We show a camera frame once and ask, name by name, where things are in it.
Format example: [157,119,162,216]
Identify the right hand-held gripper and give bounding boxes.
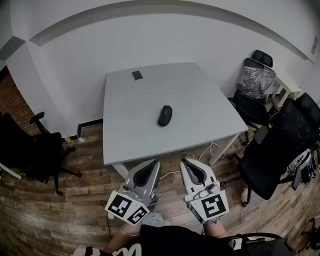
[179,157,230,225]

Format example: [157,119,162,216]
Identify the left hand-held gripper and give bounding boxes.
[104,159,161,226]

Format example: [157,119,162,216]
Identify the black oval case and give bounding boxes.
[157,105,173,127]

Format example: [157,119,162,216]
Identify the person's right forearm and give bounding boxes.
[201,217,230,239]

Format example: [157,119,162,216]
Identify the person's left forearm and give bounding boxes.
[102,221,142,254]

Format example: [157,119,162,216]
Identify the white table leg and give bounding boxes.
[112,163,131,181]

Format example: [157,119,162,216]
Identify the person's light patterned trousers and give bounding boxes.
[144,211,166,226]

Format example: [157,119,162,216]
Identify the person's black printed shirt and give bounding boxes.
[72,223,238,256]

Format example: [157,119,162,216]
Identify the black mesh office chair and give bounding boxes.
[231,92,320,207]

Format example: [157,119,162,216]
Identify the black seat with curved armrest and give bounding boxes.
[219,232,300,256]

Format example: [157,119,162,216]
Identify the black smartphone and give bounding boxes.
[131,70,145,82]

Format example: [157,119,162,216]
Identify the plastic-wrapped black office chair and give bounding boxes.
[228,49,277,146]

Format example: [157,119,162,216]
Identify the white side table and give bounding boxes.
[271,74,305,106]

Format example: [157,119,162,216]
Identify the white floor cable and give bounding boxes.
[159,141,221,181]

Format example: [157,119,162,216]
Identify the thin gold bracelet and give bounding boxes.
[119,226,141,237]

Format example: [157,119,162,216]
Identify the thin black cable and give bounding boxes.
[99,199,113,242]

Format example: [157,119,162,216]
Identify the pile of cables and devices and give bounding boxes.
[287,139,320,186]

